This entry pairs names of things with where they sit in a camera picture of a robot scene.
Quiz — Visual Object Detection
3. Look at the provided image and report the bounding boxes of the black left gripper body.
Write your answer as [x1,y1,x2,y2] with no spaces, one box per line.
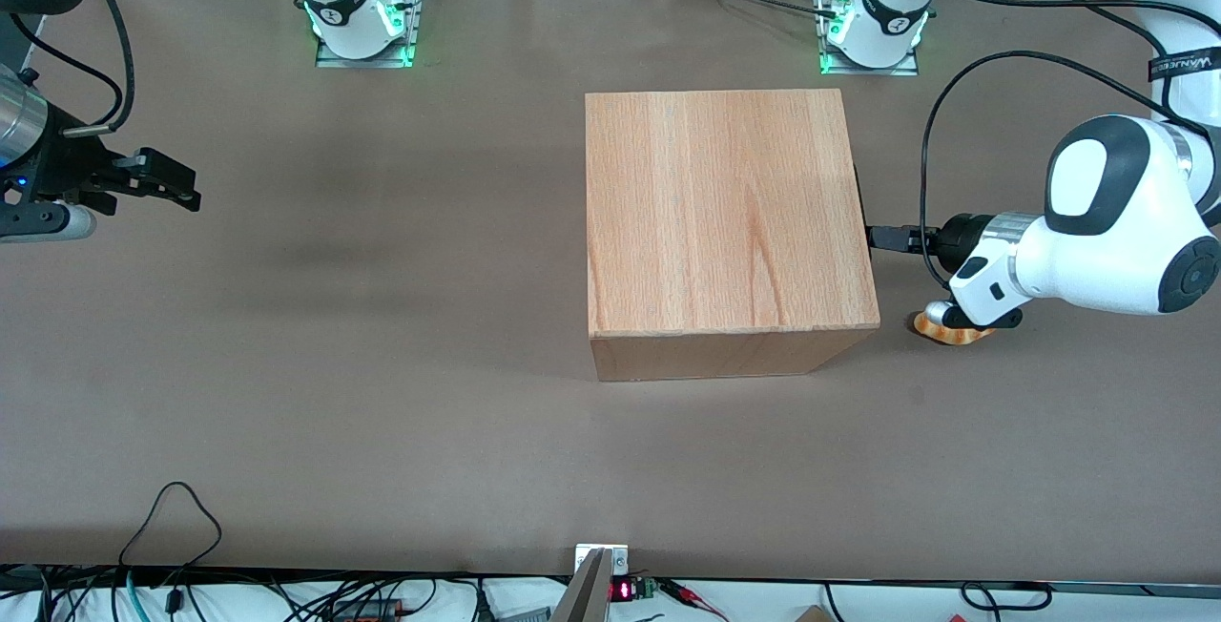
[923,214,995,270]

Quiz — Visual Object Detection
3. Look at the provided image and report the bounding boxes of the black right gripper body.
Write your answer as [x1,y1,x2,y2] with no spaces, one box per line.
[0,107,131,213]

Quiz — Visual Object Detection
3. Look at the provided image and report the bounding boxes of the light wooden drawer cabinet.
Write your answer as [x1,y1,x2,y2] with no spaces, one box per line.
[584,89,881,383]

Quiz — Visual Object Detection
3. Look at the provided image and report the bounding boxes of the toy bread roll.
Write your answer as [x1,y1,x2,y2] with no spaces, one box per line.
[913,310,998,347]

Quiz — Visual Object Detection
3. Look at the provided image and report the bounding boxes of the red and black test leads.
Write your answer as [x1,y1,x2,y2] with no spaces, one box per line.
[656,578,731,622]

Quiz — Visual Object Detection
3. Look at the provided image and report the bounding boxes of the black and orange device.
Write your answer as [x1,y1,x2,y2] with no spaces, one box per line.
[329,598,417,622]

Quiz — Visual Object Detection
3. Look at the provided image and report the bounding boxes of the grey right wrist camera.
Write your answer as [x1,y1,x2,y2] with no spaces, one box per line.
[0,202,98,243]

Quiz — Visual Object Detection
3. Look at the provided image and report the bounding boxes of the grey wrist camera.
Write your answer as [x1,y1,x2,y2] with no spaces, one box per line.
[923,301,1024,331]
[0,202,98,243]

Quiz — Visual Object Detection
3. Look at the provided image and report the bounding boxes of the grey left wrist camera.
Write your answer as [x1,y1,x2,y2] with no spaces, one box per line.
[923,301,1024,331]

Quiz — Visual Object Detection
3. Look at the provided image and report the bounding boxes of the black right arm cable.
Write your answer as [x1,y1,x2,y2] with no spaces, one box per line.
[57,0,136,136]
[8,13,130,127]

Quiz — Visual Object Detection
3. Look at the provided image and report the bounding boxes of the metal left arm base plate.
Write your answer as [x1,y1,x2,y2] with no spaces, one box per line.
[816,0,921,77]

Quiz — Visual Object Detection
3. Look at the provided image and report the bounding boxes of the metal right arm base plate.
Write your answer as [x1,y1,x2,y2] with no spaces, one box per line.
[315,0,425,70]

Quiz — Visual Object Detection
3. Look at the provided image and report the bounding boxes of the thin black looped cable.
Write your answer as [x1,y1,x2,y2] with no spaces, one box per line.
[117,481,224,570]

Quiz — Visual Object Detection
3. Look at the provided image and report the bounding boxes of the black cable with small loop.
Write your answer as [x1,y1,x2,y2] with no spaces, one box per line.
[960,581,1053,611]

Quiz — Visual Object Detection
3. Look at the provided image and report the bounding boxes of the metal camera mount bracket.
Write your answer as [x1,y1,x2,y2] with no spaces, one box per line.
[549,543,631,622]

